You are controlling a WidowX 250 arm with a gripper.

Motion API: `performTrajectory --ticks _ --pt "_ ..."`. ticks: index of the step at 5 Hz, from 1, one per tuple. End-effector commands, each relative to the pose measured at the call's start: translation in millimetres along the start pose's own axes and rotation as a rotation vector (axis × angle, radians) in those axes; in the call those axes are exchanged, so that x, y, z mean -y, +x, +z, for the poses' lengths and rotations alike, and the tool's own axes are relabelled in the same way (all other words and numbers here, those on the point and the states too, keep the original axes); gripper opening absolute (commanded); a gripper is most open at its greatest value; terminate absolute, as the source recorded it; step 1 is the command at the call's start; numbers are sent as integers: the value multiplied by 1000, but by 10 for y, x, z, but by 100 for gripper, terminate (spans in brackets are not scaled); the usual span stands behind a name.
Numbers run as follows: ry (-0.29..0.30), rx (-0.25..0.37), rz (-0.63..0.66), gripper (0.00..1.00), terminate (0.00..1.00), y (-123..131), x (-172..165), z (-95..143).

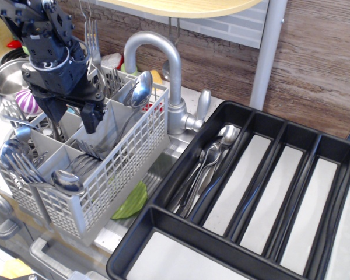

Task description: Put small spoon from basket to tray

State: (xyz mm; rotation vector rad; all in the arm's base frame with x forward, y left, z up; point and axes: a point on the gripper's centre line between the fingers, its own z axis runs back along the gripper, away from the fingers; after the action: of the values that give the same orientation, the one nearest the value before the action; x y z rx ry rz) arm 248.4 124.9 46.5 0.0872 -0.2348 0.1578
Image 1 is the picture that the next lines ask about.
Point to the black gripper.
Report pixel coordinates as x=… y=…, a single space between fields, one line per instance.
x=57 y=74

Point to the small silver spoon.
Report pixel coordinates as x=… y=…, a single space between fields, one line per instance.
x=136 y=98

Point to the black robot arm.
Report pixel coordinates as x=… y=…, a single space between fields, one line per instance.
x=13 y=13

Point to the forks bundle in basket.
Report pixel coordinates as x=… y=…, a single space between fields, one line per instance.
x=85 y=163

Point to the grey plastic cutlery basket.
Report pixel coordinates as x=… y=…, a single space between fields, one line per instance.
x=109 y=163

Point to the silver spoon front basket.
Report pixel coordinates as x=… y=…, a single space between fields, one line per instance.
x=67 y=182

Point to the silver spoon basket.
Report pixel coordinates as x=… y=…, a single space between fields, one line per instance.
x=10 y=147
x=67 y=182

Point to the silver spoon left basket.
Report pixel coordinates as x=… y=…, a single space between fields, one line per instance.
x=10 y=147

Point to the silver spoon in tray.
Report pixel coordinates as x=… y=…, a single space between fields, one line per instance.
x=229 y=134
x=184 y=199

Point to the black cutlery tray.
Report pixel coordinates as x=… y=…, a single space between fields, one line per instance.
x=278 y=207

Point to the purple striped toy onion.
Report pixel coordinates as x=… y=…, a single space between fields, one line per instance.
x=27 y=102

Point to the steel pot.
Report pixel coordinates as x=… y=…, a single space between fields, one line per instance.
x=11 y=78

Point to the silver fork front left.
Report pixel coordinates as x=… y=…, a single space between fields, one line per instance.
x=21 y=166

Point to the tall silver fork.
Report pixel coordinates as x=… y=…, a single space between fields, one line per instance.
x=92 y=43

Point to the red toy pepper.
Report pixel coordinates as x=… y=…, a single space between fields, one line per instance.
x=14 y=44

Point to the silver sink faucet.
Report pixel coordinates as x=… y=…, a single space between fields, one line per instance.
x=179 y=120

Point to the wooden shelf board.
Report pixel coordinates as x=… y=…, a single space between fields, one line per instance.
x=189 y=9

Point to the silver faucet handle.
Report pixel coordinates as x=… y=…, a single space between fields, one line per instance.
x=203 y=104

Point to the grey metal post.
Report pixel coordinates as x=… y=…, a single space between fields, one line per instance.
x=271 y=33

